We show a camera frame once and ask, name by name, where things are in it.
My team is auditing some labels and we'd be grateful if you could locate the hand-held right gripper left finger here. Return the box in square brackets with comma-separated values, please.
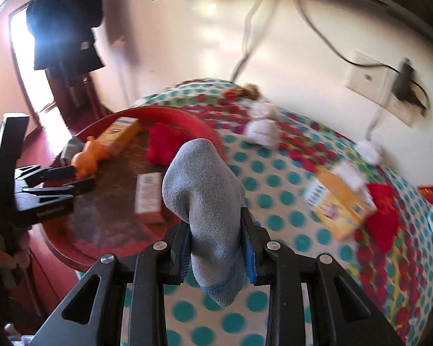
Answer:
[40, 220, 193, 346]

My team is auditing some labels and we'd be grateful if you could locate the thin adapter cable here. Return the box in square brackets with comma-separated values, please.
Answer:
[364, 104, 387, 141]

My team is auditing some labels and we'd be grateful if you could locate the black power adapter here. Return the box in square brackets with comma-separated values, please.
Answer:
[393, 58, 417, 102]

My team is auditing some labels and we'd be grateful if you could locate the dark hanging coat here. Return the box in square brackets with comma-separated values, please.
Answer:
[25, 0, 106, 71]

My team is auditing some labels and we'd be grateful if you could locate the yellow medicine box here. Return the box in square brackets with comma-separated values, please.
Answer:
[96, 117, 143, 159]
[303, 169, 378, 240]

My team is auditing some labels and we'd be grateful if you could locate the dark wooden coat rack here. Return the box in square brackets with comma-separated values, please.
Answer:
[45, 61, 114, 130]

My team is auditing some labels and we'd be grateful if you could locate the white wall socket plate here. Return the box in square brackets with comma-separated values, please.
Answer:
[344, 50, 424, 127]

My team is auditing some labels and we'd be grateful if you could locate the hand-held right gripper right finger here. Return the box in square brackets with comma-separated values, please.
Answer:
[240, 206, 401, 346]

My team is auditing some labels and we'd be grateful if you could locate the orange rubber toy animal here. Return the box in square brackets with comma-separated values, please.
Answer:
[71, 136, 112, 181]

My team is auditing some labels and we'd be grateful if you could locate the polka dot blanket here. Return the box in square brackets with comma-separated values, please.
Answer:
[123, 77, 433, 346]

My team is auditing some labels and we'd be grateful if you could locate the black television cable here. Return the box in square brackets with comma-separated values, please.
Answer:
[296, 0, 397, 69]
[229, 0, 266, 82]

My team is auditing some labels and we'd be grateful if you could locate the black plug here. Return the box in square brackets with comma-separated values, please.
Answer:
[409, 79, 432, 116]

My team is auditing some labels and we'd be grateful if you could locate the pink small box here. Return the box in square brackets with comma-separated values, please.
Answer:
[134, 173, 164, 224]

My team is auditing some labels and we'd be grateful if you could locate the red sock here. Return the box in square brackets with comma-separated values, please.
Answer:
[363, 183, 401, 253]
[146, 123, 192, 166]

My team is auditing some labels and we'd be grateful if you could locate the red round tray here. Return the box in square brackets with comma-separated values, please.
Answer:
[40, 106, 226, 272]

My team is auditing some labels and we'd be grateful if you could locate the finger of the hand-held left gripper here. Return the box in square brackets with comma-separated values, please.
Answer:
[16, 165, 77, 188]
[25, 176, 96, 202]

